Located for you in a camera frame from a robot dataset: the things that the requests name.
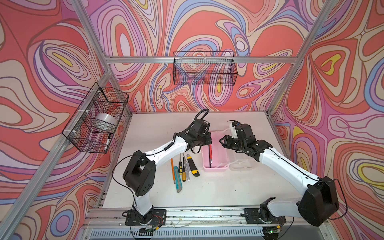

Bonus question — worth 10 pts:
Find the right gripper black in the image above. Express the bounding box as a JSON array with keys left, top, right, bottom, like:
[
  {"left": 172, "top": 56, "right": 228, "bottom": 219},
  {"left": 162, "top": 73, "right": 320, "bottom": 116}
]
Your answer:
[{"left": 219, "top": 135, "right": 246, "bottom": 151}]

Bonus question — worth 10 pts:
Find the pink plastic tool box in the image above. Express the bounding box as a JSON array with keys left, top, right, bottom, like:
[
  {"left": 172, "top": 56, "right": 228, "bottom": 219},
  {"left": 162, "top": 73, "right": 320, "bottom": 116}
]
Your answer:
[{"left": 201, "top": 128, "right": 255, "bottom": 172}]

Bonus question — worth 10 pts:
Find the black yellow box cutter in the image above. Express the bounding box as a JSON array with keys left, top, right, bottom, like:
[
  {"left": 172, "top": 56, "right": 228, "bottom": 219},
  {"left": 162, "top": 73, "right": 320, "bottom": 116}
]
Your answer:
[{"left": 187, "top": 154, "right": 200, "bottom": 177}]

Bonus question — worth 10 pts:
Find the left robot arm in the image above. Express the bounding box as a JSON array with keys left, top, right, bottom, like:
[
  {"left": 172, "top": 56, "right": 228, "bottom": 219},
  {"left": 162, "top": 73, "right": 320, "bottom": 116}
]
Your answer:
[{"left": 123, "top": 119, "right": 212, "bottom": 216}]

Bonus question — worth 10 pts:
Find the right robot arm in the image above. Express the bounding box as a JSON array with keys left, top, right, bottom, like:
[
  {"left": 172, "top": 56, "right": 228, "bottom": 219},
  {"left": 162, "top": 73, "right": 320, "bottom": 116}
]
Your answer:
[{"left": 219, "top": 120, "right": 339, "bottom": 227}]

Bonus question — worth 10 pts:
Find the black yellow screwdriver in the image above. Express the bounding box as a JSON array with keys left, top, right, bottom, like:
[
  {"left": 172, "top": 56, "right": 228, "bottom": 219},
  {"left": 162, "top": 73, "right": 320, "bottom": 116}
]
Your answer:
[{"left": 179, "top": 154, "right": 183, "bottom": 176}]

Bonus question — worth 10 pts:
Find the teal utility knife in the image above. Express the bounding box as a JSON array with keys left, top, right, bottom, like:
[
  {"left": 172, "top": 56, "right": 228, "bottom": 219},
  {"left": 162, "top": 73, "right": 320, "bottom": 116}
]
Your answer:
[{"left": 175, "top": 173, "right": 183, "bottom": 193}]

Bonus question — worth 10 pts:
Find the silver tape roll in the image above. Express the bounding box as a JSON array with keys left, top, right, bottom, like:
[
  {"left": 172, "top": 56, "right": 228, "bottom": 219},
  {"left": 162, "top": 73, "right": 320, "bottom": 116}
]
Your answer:
[{"left": 96, "top": 113, "right": 117, "bottom": 125}]

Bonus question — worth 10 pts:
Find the marker pen in basket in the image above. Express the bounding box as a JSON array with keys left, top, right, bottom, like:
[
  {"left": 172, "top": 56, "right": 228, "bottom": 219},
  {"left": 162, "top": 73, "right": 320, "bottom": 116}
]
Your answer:
[{"left": 104, "top": 134, "right": 111, "bottom": 153}]

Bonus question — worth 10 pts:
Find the amber handled screwdriver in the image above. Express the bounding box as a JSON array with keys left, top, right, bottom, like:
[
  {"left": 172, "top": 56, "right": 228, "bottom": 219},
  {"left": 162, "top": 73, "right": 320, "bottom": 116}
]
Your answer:
[{"left": 180, "top": 160, "right": 187, "bottom": 182}]

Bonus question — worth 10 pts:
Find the back wall wire basket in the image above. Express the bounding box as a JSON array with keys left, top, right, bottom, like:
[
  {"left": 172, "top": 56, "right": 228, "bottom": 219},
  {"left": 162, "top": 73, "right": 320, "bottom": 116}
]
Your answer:
[{"left": 173, "top": 50, "right": 238, "bottom": 86}]

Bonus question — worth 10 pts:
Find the wall wire basket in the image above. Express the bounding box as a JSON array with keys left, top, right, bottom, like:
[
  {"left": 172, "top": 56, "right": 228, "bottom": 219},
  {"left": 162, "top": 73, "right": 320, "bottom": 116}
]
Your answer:
[
  {"left": 173, "top": 50, "right": 238, "bottom": 86},
  {"left": 62, "top": 83, "right": 129, "bottom": 154}
]

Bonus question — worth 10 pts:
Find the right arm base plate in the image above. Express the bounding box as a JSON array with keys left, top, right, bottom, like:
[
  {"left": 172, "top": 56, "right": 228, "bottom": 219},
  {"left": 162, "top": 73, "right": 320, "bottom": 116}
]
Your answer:
[{"left": 240, "top": 208, "right": 287, "bottom": 225}]

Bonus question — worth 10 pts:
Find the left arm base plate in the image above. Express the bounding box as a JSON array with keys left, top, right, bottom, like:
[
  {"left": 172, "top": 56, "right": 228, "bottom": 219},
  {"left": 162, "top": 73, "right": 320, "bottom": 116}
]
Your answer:
[{"left": 122, "top": 208, "right": 167, "bottom": 227}]

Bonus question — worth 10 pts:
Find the left wall wire basket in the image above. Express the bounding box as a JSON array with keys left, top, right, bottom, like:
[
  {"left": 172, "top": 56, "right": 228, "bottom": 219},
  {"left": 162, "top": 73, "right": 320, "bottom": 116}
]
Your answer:
[{"left": 62, "top": 83, "right": 129, "bottom": 154}]

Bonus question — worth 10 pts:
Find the aluminium front rail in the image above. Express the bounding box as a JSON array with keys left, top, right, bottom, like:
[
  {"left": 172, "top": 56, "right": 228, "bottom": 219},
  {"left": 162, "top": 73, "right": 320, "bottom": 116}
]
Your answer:
[{"left": 82, "top": 205, "right": 328, "bottom": 229}]

